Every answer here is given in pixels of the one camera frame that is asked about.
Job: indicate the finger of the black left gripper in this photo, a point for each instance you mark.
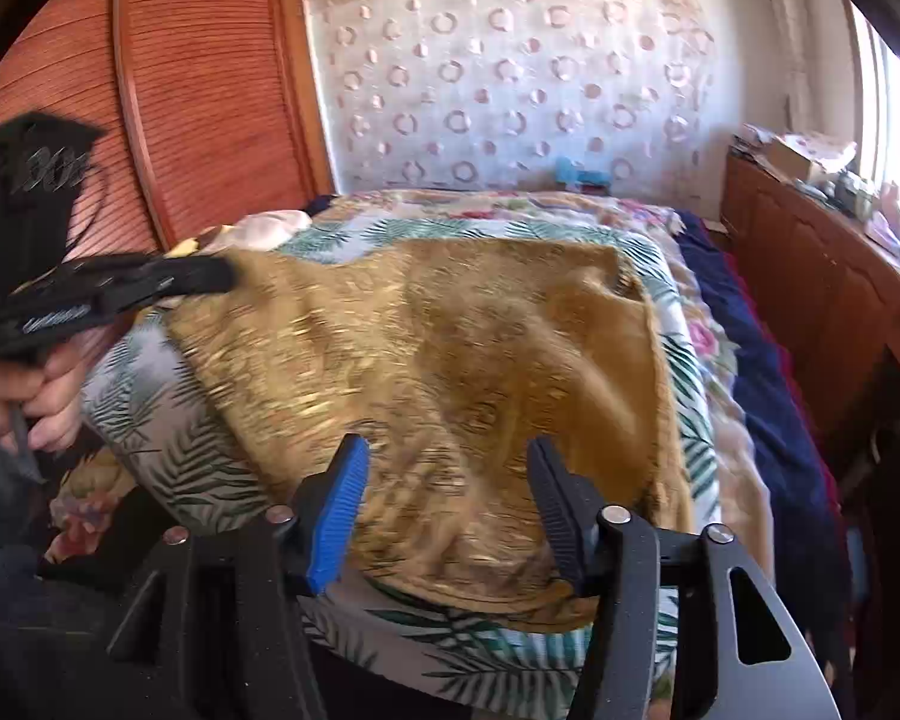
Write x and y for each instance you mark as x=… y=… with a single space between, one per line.
x=148 y=277

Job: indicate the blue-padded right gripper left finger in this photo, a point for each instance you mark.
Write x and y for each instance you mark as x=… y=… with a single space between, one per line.
x=211 y=626

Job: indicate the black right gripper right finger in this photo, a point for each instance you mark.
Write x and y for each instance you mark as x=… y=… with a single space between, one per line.
x=738 y=652

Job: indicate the golden patterned garment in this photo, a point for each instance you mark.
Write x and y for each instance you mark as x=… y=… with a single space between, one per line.
x=448 y=356

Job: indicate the person's left hand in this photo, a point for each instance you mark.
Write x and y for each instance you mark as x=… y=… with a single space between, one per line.
x=48 y=395

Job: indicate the yellow pikachu plush toy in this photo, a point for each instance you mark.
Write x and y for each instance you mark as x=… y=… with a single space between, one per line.
x=199 y=244

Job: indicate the dark blue blanket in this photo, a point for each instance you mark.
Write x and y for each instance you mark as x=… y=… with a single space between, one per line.
x=810 y=562

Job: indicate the beige folded garment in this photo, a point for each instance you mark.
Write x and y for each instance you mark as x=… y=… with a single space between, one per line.
x=263 y=231

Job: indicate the floral bed quilt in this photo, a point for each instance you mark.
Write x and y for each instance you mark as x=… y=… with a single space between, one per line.
x=89 y=494

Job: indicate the red-brown wooden wardrobe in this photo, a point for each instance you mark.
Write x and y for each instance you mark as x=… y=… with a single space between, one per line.
x=209 y=110

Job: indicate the wooden sideboard cabinet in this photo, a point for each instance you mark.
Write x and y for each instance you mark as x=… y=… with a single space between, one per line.
x=830 y=297

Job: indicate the circle-patterned sheer curtain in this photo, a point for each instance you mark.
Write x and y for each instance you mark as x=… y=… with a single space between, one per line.
x=468 y=94

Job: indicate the blue toy on bed end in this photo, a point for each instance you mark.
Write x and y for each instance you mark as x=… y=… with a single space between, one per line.
x=574 y=178

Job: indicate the cardboard box with paper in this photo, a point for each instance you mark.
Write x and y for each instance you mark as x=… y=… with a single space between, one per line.
x=809 y=157

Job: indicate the window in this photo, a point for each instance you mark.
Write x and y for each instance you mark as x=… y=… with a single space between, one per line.
x=877 y=89

